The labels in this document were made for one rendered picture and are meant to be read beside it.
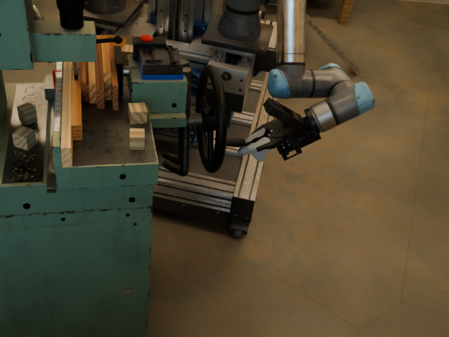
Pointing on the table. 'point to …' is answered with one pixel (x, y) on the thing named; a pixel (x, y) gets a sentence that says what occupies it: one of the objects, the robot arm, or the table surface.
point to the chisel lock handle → (110, 40)
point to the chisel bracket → (63, 42)
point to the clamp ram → (121, 69)
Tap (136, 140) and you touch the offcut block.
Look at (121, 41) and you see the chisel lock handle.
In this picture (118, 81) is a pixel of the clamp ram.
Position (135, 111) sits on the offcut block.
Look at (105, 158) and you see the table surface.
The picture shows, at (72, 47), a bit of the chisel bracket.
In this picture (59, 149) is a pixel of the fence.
